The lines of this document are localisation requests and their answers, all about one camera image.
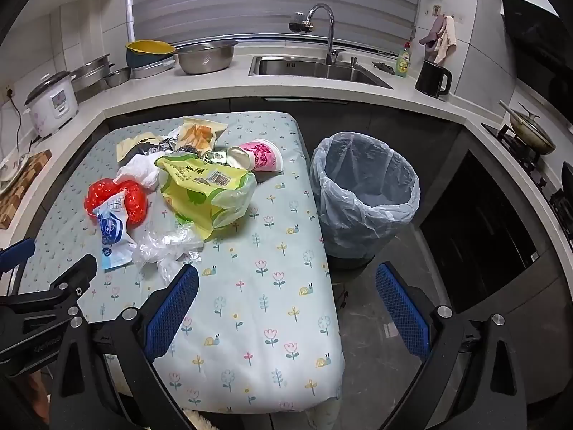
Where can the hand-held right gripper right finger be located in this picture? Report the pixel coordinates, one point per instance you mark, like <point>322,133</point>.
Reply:
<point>400,313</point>

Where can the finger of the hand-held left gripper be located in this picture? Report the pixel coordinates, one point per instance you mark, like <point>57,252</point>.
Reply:
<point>74,273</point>
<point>18,251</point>

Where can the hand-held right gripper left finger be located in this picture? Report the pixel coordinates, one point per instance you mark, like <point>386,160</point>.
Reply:
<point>172,309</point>

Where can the white blue packet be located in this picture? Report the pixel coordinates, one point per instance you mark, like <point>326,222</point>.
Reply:
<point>112,228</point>

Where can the clear plastic wrap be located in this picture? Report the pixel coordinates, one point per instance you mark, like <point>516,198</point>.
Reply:
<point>161,246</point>

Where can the red plastic bag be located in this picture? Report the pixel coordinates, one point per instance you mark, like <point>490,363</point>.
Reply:
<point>134,197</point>

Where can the trash bin with plastic liner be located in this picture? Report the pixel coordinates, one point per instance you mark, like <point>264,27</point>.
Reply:
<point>385,215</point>

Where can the yellow green snack bag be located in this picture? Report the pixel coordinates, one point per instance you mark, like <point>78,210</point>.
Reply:
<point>197,192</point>

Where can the white paper towel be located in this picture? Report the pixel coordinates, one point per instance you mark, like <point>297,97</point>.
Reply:
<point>138,170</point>

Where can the beige foil packet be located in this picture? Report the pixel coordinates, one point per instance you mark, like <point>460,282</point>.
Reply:
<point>130,143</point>

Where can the green wrapper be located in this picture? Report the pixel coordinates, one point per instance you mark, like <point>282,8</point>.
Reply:
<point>215,157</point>

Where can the orange snack packet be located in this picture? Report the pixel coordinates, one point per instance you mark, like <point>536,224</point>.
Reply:
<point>199,136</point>

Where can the pink paper cup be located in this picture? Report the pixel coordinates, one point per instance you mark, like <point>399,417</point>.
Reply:
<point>264,156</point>

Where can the person's left hand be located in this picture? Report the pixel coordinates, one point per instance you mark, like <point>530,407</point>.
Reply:
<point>38,392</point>

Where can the round black bin stand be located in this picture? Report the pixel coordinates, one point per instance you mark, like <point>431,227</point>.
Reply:
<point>353,263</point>

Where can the floral print tablecloth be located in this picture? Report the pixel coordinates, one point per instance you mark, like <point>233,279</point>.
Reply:
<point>250,304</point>

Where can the floral white bowl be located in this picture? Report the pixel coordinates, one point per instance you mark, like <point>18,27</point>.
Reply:
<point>11,171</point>

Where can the wooden cutting board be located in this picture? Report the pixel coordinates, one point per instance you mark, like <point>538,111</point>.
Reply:
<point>31,170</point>

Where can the black built-in oven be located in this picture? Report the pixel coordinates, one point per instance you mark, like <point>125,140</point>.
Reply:
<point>483,242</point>

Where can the white rice cooker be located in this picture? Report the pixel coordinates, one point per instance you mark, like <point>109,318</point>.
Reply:
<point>51,103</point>

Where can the stacked steel pots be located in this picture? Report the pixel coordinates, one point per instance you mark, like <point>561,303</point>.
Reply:
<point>89,74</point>

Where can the small steel bowl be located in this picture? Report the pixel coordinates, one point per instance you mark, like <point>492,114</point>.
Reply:
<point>117,77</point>

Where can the black gas stove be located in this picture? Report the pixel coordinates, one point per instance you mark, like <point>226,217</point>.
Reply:
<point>523,154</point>

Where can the wok with lid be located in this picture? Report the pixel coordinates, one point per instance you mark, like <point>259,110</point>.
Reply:
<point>532,132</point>

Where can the yellow blue strainer basin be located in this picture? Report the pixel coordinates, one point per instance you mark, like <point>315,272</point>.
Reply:
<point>147,53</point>

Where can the black kettle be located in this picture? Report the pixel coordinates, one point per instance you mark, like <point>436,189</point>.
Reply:
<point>429,78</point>

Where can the dark scouring pad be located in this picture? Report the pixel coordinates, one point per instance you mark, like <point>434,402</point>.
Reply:
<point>384,67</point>

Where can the green dish soap bottle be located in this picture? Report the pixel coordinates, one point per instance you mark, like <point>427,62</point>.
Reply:
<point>404,62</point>

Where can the steel colander bowl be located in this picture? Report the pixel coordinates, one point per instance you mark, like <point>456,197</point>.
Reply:
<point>203,58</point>

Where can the steel sink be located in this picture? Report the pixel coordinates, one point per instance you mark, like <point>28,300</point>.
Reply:
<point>313,69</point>

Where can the beige hanging cloth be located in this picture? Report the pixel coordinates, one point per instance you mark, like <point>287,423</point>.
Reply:
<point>445,40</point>

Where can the purple hanging cloth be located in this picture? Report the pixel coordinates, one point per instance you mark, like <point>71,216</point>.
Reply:
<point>434,33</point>

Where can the chrome faucet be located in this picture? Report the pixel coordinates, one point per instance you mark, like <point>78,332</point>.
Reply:
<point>331,31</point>

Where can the black range hood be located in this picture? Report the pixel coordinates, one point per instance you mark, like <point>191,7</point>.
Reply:
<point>537,40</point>

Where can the grey window blind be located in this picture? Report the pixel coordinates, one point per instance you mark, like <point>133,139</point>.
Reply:
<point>268,4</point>

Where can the wall outlet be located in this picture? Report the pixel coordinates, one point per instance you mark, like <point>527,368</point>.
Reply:
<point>9,93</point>

